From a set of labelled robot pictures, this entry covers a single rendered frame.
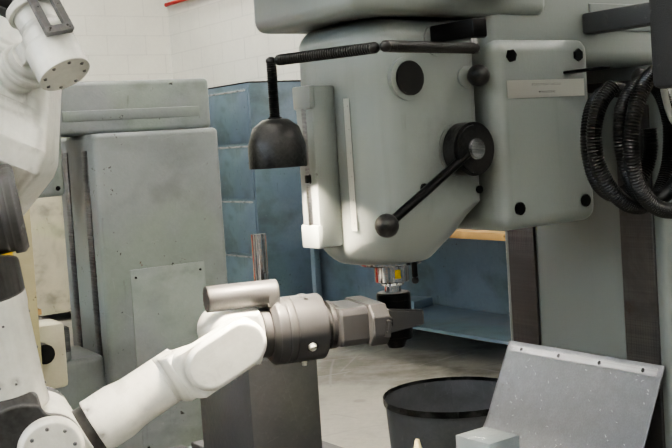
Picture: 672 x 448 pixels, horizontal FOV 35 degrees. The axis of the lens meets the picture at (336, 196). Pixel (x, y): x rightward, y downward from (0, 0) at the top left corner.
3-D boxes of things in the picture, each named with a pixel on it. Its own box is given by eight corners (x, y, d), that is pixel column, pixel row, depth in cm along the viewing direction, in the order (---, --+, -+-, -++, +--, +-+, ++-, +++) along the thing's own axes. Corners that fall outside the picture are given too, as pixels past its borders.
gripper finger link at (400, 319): (422, 327, 144) (380, 333, 142) (421, 304, 143) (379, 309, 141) (427, 329, 142) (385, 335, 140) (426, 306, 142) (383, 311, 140)
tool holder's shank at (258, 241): (276, 302, 168) (271, 233, 168) (259, 305, 167) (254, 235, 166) (266, 300, 171) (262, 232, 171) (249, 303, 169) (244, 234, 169)
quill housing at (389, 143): (385, 272, 131) (368, 13, 129) (295, 263, 147) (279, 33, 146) (496, 254, 141) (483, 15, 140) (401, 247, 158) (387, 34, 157)
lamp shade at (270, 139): (237, 170, 129) (233, 119, 129) (274, 166, 135) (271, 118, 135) (282, 168, 125) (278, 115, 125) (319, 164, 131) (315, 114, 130)
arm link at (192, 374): (277, 352, 133) (187, 413, 130) (257, 338, 142) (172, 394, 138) (252, 309, 132) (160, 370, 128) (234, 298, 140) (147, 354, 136)
